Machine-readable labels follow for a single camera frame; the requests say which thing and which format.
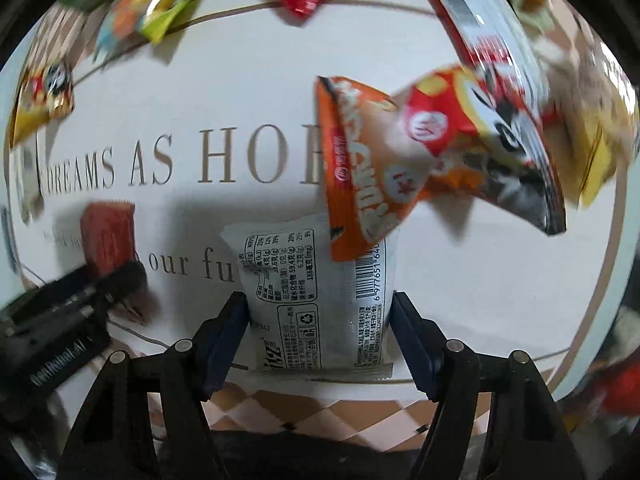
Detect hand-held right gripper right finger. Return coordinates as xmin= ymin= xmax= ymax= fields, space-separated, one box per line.
xmin=391 ymin=291 xmax=586 ymax=480

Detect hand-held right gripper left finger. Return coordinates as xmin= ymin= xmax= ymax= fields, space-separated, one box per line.
xmin=55 ymin=292 xmax=250 ymax=480

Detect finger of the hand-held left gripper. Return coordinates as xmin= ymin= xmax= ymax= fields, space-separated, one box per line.
xmin=87 ymin=260 xmax=149 ymax=313
xmin=30 ymin=265 xmax=103 ymax=308

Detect dark red snack packet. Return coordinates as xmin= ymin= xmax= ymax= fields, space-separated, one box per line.
xmin=80 ymin=200 xmax=137 ymax=281

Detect checkered printed tablecloth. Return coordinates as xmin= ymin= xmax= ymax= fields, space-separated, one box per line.
xmin=0 ymin=0 xmax=636 ymax=461

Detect orange snack packet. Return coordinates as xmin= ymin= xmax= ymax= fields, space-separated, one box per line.
xmin=315 ymin=75 xmax=431 ymax=264

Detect yellow panda snack packet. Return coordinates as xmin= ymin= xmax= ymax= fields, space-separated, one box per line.
xmin=9 ymin=10 xmax=77 ymax=148

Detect red panda snack packet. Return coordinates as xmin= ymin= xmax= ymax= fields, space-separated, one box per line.
xmin=395 ymin=64 xmax=568 ymax=237

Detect colourful candy packet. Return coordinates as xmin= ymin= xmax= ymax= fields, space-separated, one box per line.
xmin=94 ymin=0 xmax=213 ymax=63

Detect large red white snack packet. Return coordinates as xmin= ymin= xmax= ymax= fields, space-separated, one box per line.
xmin=404 ymin=0 xmax=553 ymax=111

